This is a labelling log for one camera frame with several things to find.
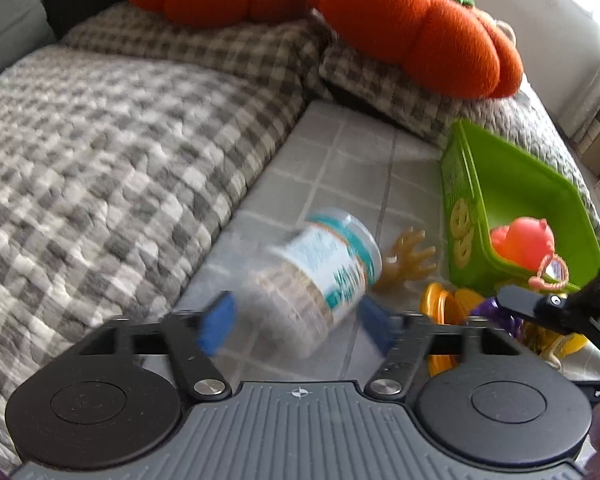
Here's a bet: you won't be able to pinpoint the yellow toy pot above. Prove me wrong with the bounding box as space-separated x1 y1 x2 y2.
519 322 588 370

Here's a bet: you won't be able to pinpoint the translucent amber toy hand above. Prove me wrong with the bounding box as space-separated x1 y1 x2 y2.
372 228 438 294

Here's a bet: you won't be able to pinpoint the purple toy grapes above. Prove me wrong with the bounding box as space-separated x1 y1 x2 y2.
470 297 522 338

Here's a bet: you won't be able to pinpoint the pink rubber pig toy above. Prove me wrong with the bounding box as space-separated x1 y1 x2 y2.
490 217 555 273

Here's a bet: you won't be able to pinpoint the clear jar teal label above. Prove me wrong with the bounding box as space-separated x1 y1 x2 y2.
237 208 382 359

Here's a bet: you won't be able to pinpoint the green plastic storage box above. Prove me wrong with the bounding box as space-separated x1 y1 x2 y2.
440 119 600 296

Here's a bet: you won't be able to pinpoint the grey checkered quilt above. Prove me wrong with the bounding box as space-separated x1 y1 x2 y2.
0 3 600 471

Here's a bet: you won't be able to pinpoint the light grey grid sheet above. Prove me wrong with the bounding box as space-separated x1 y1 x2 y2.
179 101 448 385

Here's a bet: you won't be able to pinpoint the large orange pumpkin cushion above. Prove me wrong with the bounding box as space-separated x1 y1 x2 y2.
306 0 524 100

